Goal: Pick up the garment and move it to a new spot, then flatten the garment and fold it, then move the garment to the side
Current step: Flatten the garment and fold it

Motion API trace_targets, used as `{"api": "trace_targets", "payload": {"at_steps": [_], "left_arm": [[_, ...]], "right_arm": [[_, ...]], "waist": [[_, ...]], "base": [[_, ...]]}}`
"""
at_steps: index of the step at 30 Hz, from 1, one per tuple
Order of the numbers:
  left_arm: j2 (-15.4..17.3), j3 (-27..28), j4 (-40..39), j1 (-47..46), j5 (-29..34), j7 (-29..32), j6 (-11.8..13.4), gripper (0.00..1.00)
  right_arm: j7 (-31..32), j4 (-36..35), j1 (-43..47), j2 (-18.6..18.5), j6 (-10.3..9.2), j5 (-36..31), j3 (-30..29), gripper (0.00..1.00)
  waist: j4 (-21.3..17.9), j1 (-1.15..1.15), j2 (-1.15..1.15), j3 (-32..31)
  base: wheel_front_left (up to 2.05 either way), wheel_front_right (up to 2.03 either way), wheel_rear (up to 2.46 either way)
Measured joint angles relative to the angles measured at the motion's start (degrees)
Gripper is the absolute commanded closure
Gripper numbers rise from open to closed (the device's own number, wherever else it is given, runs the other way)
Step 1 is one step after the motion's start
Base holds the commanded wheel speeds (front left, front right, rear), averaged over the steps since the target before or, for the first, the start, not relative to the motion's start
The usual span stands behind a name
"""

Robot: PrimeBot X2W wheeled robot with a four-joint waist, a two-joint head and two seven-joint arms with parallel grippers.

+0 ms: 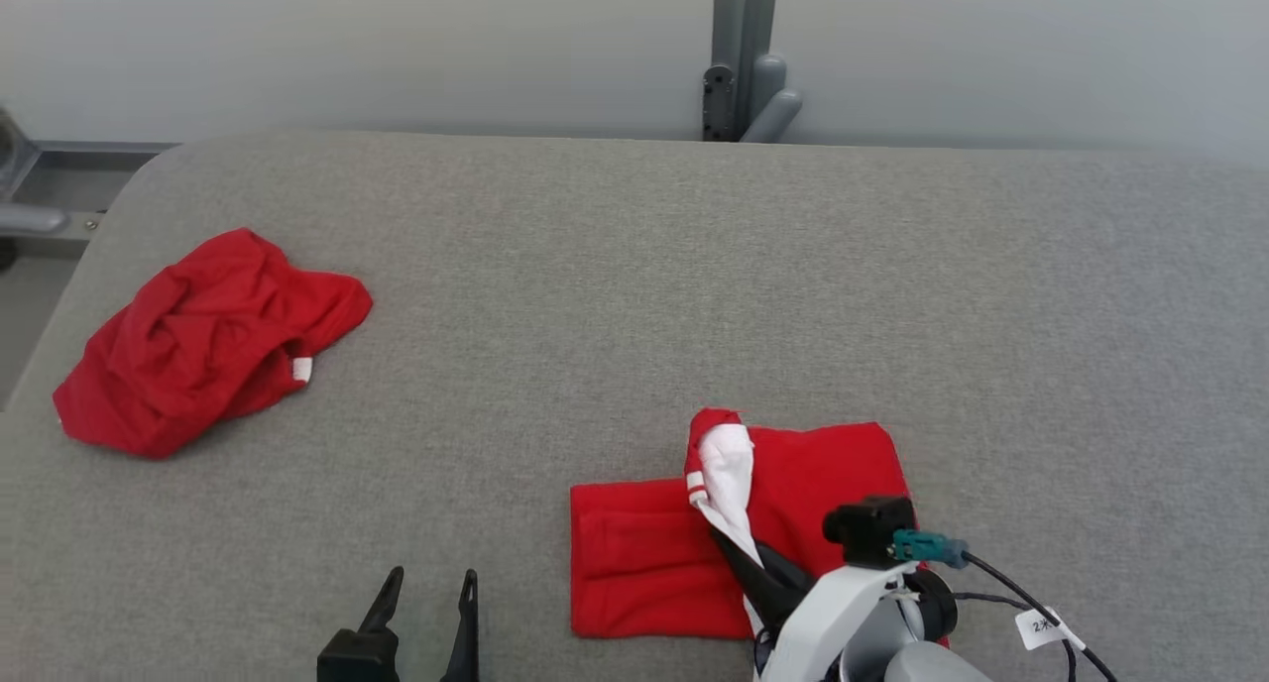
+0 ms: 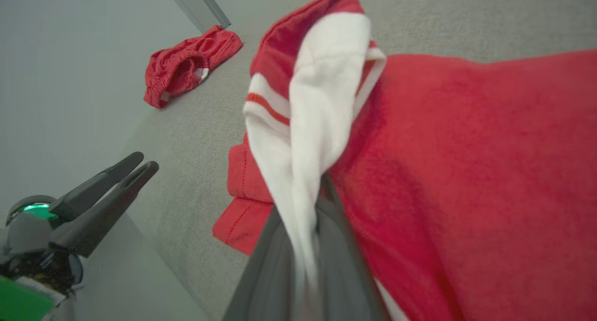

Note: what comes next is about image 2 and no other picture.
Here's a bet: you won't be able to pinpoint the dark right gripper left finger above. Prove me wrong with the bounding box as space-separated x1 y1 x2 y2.
223 206 300 321

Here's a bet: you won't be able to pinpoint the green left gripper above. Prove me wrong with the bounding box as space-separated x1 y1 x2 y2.
0 151 160 321

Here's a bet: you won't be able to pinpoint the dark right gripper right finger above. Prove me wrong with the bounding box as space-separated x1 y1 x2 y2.
316 174 390 321

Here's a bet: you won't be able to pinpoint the red shorts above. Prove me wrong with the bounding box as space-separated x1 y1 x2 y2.
212 0 597 321
143 25 243 109

